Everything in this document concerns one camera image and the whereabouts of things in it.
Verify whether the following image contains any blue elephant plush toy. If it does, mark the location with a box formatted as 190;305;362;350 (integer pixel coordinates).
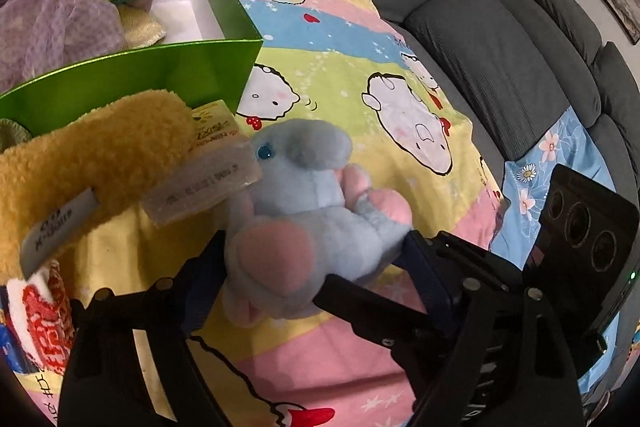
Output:
222;119;412;327

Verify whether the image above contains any yellow fuzzy plush toy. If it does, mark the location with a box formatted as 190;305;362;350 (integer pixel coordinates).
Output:
1;90;196;281

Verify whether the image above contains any clear tissue packet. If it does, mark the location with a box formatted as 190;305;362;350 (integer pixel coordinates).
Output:
141;100;262;225

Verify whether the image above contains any red white cloth toy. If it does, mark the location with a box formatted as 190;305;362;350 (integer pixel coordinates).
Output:
6;260;75;375

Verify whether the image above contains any blue floral cloth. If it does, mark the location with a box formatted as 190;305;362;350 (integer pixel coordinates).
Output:
489;107;639;402

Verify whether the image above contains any grey sofa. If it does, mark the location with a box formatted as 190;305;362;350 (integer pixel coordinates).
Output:
373;0;639;198

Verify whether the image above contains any green cardboard box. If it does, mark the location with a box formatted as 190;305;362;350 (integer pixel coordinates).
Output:
1;0;262;135

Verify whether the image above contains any gold scouring cloth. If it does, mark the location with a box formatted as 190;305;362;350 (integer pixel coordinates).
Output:
117;4;166;50

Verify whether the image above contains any purple mesh bath puff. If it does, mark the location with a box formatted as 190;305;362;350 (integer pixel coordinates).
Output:
1;0;126;92

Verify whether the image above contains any colourful cartoon blanket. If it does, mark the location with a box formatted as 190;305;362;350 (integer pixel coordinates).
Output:
8;0;507;427

